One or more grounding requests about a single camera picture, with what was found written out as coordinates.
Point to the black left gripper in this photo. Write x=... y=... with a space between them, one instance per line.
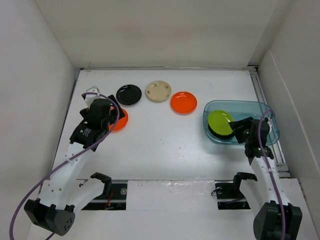
x=85 y=111

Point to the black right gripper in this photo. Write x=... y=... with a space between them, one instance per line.
x=246 y=122

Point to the small orange plate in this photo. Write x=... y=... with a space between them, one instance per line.
x=122 y=122

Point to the black plate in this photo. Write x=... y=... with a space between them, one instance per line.
x=128 y=95
x=218 y=136

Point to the green plate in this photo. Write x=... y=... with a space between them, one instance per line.
x=218 y=122

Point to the cream plate with small motifs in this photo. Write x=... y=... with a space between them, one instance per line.
x=158 y=91

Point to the large orange plate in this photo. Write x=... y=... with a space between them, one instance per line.
x=183 y=102

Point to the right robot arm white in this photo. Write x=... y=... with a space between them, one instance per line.
x=275 y=217

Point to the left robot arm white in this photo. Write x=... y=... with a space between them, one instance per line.
x=61 y=197

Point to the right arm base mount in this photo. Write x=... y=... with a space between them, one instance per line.
x=228 y=196

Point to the aluminium rail at back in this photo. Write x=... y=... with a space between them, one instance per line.
x=246 y=68

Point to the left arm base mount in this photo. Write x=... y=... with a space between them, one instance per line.
x=113 y=199

